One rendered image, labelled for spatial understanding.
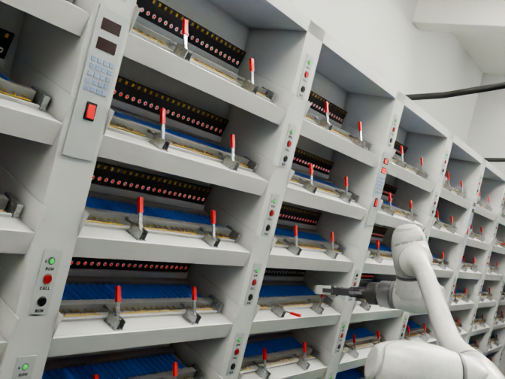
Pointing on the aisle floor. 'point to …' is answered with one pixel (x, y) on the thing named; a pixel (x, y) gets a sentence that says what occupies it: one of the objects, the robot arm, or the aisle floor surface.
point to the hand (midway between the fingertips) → (325, 289)
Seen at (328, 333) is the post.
